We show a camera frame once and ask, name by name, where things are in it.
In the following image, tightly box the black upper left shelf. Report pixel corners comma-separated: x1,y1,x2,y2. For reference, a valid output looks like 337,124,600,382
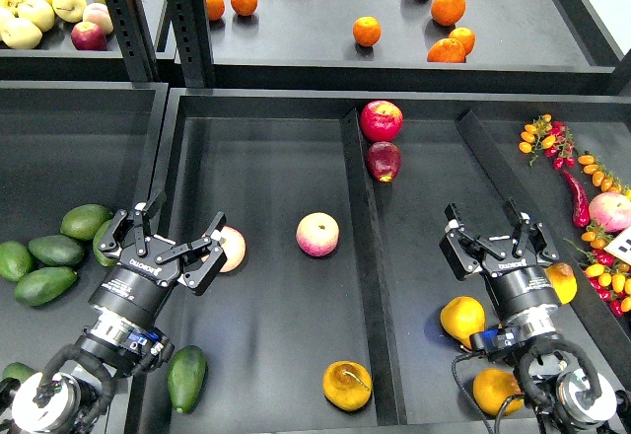
0,0,172,83

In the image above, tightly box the orange right small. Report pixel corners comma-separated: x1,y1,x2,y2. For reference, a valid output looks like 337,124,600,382
449,27,476,55

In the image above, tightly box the white label card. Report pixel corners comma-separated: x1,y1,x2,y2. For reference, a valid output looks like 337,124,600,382
604,227,631,264

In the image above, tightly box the pale apple with stem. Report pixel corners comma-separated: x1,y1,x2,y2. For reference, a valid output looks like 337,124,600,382
51,0,88,24

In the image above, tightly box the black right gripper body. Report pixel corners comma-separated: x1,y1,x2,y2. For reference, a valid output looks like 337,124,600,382
480,235,561,324

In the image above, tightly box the black shelf upright left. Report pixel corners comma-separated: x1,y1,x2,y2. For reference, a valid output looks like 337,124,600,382
105,0,159,83

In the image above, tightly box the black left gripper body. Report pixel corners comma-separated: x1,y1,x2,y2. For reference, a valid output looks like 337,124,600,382
89,235,191,326

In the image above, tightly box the pale yellow apple front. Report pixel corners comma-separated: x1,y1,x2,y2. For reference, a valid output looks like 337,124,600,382
1,18,42,49

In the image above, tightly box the dark avocado bottom left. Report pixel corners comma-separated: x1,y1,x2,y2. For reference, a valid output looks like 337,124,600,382
2,362,35,384

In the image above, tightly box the pink apple right tray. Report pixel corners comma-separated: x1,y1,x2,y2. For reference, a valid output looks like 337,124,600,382
589,192,630,233

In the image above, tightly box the cherry tomato bunch top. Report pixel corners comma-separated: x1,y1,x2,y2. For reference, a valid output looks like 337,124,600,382
518,113,576,171

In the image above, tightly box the red chili pepper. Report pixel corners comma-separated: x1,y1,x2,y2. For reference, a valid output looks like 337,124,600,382
561,171,591,228

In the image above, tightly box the pale yellow apple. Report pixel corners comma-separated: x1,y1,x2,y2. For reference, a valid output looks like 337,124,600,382
17,0,55,33
1,18,42,49

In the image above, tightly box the yellow pear brown spot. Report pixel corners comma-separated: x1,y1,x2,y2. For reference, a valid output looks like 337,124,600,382
545,262,578,305

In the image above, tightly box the orange front right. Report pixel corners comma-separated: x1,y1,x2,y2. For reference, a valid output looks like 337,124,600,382
427,37,466,63

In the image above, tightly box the pink apple centre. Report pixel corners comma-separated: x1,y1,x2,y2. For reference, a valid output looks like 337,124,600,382
296,212,339,257

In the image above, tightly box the pale yellow apple middle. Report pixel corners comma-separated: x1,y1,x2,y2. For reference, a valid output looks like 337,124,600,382
17,0,55,33

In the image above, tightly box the pink apple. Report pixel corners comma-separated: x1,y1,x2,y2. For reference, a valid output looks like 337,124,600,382
296,212,339,257
219,226,246,273

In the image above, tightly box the dark red apple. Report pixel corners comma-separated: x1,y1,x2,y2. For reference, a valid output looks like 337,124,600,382
366,141,401,182

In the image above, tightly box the green avocado lower pile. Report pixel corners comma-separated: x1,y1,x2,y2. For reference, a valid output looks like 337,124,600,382
14,266,78,307

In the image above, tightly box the orange cherry tomato vine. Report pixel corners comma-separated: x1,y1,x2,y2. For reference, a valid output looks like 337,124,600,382
578,153,630,198

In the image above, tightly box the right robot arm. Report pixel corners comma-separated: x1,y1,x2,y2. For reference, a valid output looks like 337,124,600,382
440,200,630,433

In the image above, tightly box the pink apple left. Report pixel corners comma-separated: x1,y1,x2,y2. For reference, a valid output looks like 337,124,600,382
219,226,246,273

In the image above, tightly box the black left tray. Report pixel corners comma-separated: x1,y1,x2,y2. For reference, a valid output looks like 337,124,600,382
1,81,168,370

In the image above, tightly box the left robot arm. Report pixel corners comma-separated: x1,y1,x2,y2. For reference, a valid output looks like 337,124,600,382
1,192,227,433

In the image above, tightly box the cherry tomato bunch lower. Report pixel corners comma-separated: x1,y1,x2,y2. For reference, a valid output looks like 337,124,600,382
565,221,630,318

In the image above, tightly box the red apple on shelf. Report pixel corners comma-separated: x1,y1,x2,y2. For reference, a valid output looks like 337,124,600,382
71,22,107,51

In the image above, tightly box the black middle divided tray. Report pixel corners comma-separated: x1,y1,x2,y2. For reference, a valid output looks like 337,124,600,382
133,90,630,433

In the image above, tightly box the peach coloured fruit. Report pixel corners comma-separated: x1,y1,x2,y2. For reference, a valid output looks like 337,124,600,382
83,3,114,36

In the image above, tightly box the black shelf upright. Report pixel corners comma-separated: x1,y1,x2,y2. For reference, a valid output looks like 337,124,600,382
167,0,216,89
105,0,159,83

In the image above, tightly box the bright red apple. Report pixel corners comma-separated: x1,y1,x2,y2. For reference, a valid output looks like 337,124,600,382
359,100,403,142

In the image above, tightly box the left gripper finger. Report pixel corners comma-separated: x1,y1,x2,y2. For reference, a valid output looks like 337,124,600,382
97,188,168,259
155,212,227,296

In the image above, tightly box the black shelf upright right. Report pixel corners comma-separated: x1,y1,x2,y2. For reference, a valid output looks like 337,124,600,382
167,0,216,89

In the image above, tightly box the cherry tomato bunch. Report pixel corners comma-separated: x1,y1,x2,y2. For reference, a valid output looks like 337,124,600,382
565,221,630,318
518,113,576,171

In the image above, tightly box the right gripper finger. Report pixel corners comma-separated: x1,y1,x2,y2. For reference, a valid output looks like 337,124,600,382
503,198,559,264
439,203,504,280

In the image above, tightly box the black upper right shelf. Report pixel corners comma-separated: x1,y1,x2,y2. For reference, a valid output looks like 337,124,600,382
208,0,630,95

